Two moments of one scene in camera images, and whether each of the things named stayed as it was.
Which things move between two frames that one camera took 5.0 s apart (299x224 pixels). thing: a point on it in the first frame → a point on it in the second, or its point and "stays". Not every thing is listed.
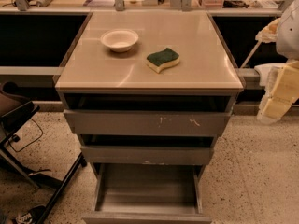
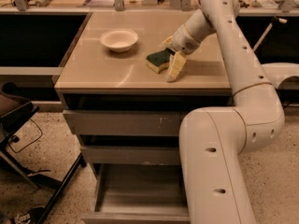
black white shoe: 32,217 stays
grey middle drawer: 147,155 stays
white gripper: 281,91 → 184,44
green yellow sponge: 161,60 stays
